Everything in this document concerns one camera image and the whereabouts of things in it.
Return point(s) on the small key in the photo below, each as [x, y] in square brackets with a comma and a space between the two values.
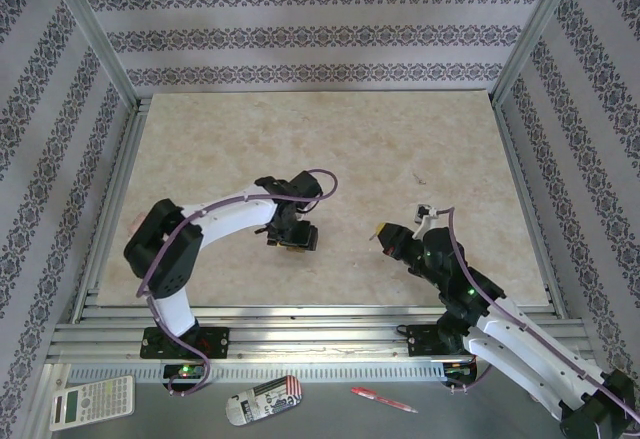
[373, 235]

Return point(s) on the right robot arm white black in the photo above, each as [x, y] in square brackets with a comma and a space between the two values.
[525, 359]

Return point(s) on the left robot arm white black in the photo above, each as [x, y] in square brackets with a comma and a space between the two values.
[170, 259]

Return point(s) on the pink plastic gadget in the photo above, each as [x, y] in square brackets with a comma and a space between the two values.
[137, 223]

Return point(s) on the red pen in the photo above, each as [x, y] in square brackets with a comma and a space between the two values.
[382, 400]

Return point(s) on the printed pencil case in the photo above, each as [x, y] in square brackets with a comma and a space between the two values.
[265, 401]

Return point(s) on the white scientific calculator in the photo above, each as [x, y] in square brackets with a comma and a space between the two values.
[92, 403]

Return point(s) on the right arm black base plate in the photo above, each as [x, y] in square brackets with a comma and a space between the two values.
[422, 341]

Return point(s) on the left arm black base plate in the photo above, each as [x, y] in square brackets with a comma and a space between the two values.
[215, 341]

